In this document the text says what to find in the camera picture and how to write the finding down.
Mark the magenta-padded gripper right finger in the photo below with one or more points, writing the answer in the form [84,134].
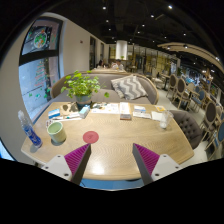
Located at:
[163,165]

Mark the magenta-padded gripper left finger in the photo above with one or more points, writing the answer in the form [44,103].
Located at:
[60,165]

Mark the clear blue-label water bottle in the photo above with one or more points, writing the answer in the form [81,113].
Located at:
[31,133]

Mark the pale green mug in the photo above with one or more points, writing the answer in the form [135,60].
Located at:
[56,132]

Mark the flat round red coaster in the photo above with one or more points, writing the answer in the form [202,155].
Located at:
[90,137]

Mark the pill blister pack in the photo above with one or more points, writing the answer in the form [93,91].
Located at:
[49,123]

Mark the clear drinking glass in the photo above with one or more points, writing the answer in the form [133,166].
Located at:
[165,120]

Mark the dark grey tufted chair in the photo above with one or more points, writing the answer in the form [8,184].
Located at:
[188,126]

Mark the white tube with teal cap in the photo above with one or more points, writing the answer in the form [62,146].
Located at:
[66,117]

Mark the white paper napkin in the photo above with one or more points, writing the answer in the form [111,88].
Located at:
[156,116]

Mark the small blue white box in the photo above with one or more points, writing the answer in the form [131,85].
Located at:
[54,113]

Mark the white paper sheet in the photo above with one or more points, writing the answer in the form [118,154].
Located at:
[141,115]

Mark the small yellow card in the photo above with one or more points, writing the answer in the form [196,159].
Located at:
[160,108]

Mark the light blue tissue pack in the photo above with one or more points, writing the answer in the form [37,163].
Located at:
[84,111]

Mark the white orange carton box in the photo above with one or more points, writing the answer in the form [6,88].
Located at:
[125,110]

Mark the white printed leaflet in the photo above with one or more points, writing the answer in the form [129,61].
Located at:
[106,108]

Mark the group of dining chairs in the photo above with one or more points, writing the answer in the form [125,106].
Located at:
[181,86]

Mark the green potted plant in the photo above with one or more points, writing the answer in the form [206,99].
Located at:
[81,85]

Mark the grey white chevron pillow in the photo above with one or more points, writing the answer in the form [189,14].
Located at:
[130,87]

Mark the grey curved sofa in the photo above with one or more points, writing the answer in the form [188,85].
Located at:
[110,96]

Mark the window with festive decals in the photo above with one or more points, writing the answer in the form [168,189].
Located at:
[40,76]

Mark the person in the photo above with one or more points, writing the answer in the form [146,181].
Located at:
[118,65]

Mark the white round column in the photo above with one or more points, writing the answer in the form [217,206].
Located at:
[121,50]

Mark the group of ceiling lights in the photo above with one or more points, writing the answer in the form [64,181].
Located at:
[170,6]

